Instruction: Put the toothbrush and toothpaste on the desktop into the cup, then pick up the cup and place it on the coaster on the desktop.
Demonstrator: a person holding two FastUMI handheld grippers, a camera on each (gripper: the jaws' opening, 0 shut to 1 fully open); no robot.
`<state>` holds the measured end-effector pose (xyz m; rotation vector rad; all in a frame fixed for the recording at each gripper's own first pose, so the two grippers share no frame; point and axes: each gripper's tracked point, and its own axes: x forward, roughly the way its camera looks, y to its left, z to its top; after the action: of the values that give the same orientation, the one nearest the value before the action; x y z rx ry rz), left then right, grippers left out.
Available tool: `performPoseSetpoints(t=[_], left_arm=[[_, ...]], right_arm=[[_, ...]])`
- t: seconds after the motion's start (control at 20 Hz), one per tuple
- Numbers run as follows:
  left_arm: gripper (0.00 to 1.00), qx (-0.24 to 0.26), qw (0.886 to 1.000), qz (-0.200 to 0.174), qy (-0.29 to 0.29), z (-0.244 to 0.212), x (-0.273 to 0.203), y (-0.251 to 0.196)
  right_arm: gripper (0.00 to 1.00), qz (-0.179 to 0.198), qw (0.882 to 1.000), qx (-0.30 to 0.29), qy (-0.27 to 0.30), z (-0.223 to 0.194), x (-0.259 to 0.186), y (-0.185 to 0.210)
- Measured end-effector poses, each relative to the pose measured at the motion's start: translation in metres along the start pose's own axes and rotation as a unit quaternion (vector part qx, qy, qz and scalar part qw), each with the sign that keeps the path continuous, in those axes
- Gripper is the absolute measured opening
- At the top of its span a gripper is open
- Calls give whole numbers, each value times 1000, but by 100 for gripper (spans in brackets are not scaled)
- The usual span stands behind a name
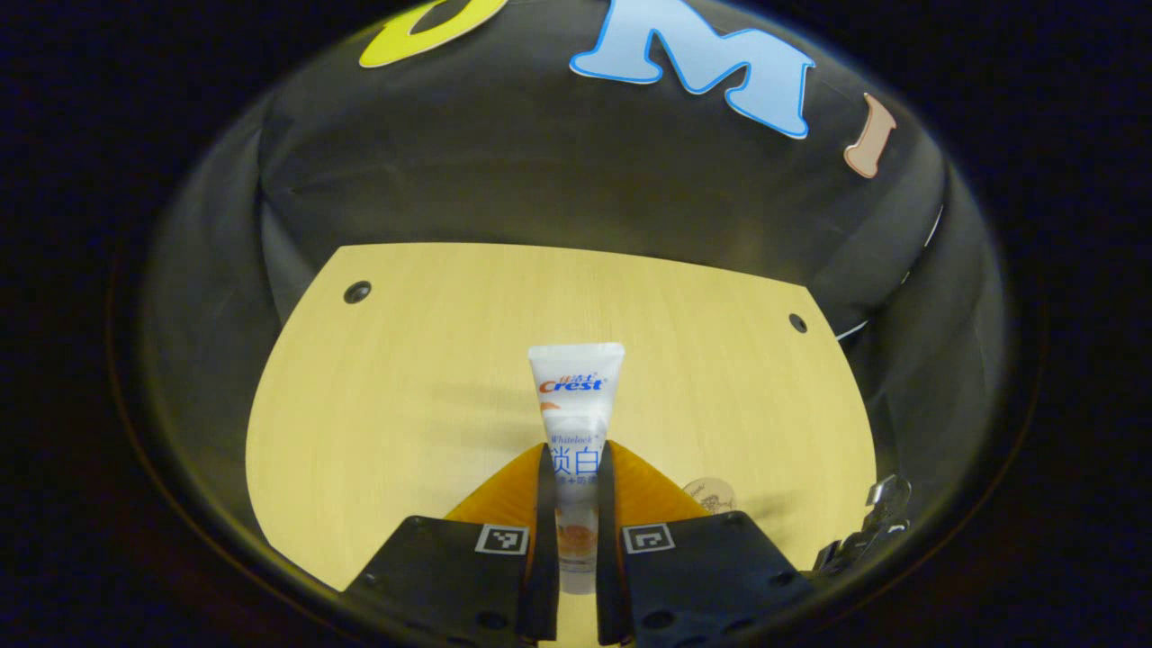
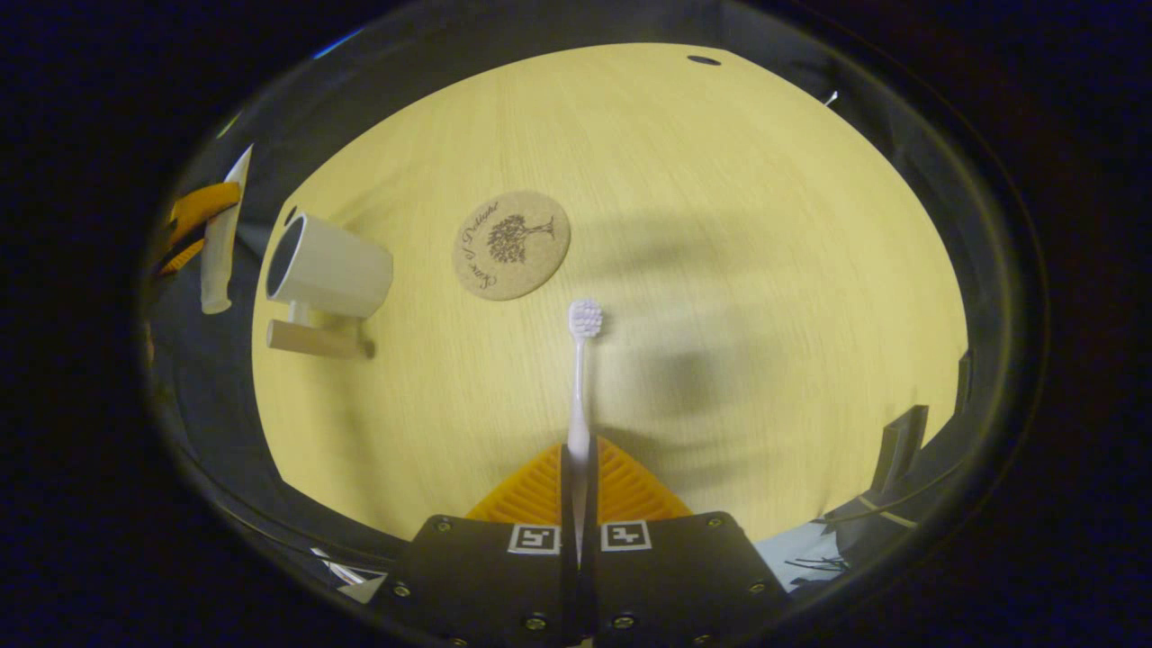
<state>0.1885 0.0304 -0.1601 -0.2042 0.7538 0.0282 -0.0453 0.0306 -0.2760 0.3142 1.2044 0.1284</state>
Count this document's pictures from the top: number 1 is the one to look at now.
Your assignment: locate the light wooden desktop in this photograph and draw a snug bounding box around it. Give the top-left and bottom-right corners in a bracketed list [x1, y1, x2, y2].
[245, 241, 878, 647]

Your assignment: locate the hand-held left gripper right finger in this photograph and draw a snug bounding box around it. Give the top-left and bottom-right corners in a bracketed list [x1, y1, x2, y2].
[596, 441, 813, 647]

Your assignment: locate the thin white cable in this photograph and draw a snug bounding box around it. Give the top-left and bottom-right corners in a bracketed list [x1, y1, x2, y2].
[832, 205, 944, 341]

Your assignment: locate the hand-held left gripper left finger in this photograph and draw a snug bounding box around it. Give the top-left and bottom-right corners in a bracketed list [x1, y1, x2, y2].
[342, 443, 562, 644]

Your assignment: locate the black backdrop cloth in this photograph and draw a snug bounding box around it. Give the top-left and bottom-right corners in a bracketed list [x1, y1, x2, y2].
[135, 0, 1009, 577]

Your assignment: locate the white toothpaste tube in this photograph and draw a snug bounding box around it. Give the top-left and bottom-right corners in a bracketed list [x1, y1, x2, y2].
[528, 342, 626, 597]

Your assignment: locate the round wooden coaster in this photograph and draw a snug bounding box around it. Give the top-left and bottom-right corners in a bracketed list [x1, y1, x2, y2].
[682, 477, 737, 516]

